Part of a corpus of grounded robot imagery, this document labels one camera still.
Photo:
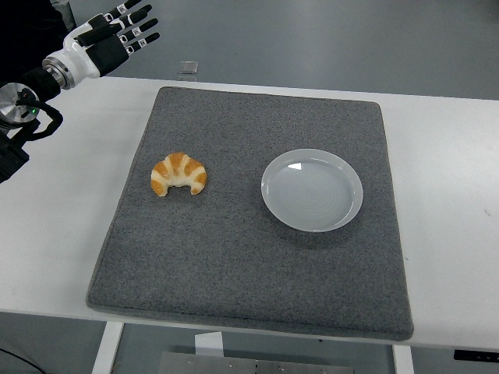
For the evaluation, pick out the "small clear square floor box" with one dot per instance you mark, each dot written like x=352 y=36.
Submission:
x=188 y=67

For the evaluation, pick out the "dark bulky object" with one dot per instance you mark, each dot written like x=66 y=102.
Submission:
x=23 y=23

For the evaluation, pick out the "grey bin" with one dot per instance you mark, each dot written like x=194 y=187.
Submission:
x=68 y=11

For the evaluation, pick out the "grey felt mat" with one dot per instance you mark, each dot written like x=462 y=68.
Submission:
x=234 y=253

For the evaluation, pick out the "white table leg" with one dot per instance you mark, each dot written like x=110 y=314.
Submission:
x=403 y=362
x=107 y=350

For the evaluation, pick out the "golden croissant bread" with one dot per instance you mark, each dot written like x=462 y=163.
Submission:
x=179 y=167

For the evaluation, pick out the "round grey plate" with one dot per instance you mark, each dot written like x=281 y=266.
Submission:
x=312 y=195

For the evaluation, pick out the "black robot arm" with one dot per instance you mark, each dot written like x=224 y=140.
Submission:
x=39 y=83

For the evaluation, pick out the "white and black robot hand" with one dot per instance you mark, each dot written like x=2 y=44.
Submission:
x=82 y=58

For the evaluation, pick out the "black table control panel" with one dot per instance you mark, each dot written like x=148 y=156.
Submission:
x=475 y=355

